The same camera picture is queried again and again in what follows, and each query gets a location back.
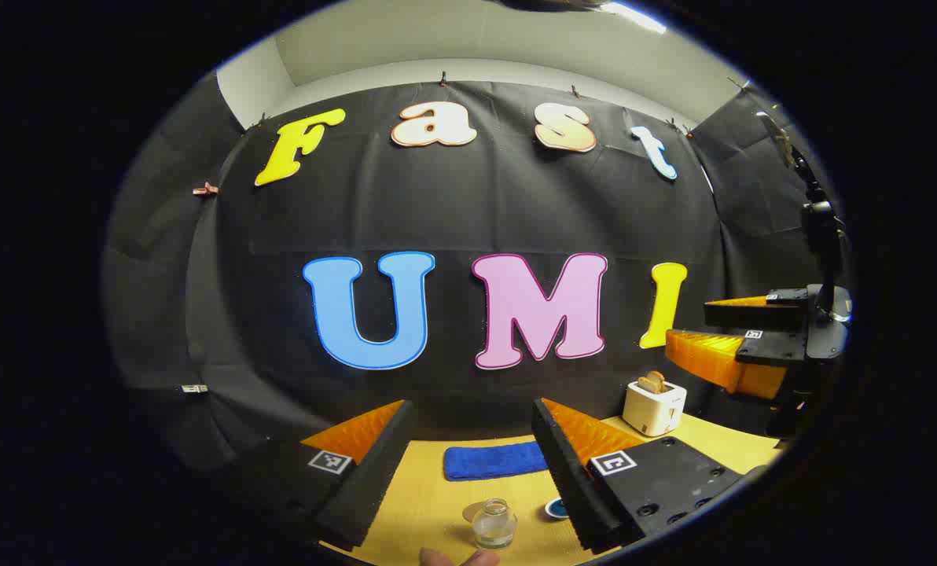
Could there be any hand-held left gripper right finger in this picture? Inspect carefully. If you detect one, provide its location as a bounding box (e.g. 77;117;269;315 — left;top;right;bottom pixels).
531;397;770;555

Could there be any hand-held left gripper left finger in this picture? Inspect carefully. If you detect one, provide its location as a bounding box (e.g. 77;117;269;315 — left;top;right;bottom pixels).
225;399;417;551

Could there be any clear plastic water bottle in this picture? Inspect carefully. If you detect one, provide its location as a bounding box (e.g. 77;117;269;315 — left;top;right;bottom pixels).
471;498;518;549

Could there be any blue towel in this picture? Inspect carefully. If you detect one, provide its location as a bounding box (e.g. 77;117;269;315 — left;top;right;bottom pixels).
443;441;549;482

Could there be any white toaster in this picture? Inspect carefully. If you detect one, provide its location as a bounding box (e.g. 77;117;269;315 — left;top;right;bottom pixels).
623;380;688;437

